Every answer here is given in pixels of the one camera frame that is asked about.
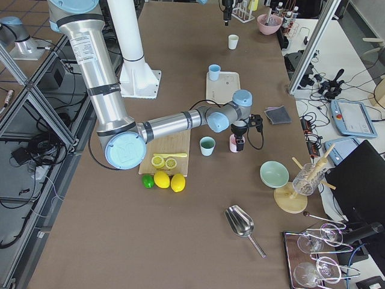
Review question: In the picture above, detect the pink plastic cup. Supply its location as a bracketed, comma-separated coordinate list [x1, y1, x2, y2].
[229, 134, 245, 153]

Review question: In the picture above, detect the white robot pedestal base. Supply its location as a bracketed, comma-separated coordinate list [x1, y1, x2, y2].
[108, 0, 161, 99]

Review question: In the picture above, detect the white dish rack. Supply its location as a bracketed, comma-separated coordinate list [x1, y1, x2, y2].
[232, 0, 259, 23]

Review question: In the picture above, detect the blue plastic cup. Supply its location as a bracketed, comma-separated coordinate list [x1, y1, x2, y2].
[208, 64, 221, 81]

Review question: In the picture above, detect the green plastic cup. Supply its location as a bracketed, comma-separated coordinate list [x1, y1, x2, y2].
[200, 136, 216, 157]

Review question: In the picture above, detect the yellow lemon near board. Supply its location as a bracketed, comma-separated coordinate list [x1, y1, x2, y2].
[171, 173, 186, 193]

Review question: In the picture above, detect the wooden glass drying stand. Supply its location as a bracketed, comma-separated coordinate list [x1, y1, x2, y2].
[274, 145, 336, 214]

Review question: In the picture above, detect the lemon slice lower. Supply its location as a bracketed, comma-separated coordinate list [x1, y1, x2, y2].
[165, 158, 177, 170]

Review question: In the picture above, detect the metal wine glass rack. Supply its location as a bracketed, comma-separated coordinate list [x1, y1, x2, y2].
[283, 222, 360, 288]

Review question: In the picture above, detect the lemon slice upper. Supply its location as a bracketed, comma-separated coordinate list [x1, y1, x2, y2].
[151, 155, 165, 169]

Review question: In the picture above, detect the grey folded cloth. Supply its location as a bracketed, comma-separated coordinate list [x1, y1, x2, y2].
[264, 105, 292, 125]

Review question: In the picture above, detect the clear glass mug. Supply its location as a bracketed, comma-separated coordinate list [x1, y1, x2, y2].
[292, 163, 326, 196]

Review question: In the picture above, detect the wine glass upper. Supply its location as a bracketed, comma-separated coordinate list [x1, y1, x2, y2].
[297, 223, 343, 253]

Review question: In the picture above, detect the steel ice scoop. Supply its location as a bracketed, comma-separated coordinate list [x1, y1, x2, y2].
[225, 205, 266, 258]

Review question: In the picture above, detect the black laptop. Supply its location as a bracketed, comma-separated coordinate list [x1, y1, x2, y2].
[325, 140, 384, 224]

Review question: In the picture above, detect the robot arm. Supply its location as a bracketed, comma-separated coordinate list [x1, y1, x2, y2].
[48, 1, 253, 170]
[1, 1, 144, 64]

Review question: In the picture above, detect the green lime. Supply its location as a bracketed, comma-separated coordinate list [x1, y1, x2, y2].
[141, 175, 155, 188]

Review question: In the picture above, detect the beige rabbit tray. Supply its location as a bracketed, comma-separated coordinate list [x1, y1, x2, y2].
[206, 72, 241, 104]

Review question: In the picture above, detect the yellow lemon middle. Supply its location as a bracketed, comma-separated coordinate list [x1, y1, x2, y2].
[153, 170, 170, 188]

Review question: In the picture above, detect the yellow plastic knife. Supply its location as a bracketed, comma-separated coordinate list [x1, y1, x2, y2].
[153, 153, 188, 158]

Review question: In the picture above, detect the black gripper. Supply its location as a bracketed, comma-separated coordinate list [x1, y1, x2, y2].
[230, 124, 247, 150]
[221, 0, 233, 26]

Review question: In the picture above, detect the blue teach pendant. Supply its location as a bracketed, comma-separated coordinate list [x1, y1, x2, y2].
[330, 99, 378, 138]
[324, 136, 360, 166]

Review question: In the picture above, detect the lemon slice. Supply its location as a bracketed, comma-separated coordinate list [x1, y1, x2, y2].
[151, 155, 165, 169]
[165, 158, 177, 170]

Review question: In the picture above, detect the bamboo cutting board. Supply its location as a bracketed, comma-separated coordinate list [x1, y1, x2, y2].
[138, 130, 191, 177]

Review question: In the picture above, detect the cream plastic cup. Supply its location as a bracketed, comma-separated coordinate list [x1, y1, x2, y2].
[228, 34, 239, 50]

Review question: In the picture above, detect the aluminium frame post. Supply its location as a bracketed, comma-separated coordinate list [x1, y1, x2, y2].
[288, 0, 340, 96]

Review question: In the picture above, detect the wine glass lower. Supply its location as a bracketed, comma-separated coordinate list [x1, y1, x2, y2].
[294, 256, 342, 288]

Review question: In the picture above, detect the pink ice bowl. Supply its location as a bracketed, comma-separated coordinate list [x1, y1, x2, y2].
[257, 14, 283, 35]

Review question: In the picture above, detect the green bowl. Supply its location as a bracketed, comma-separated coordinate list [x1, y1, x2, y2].
[260, 161, 289, 188]

